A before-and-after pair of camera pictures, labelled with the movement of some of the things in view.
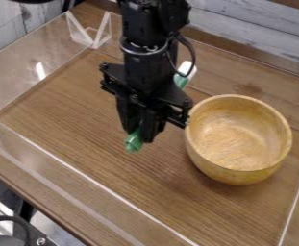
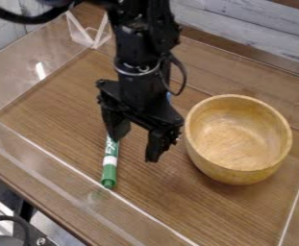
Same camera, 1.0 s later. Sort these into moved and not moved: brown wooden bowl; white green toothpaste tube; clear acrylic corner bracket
Moved: white green toothpaste tube
Not moved: clear acrylic corner bracket; brown wooden bowl
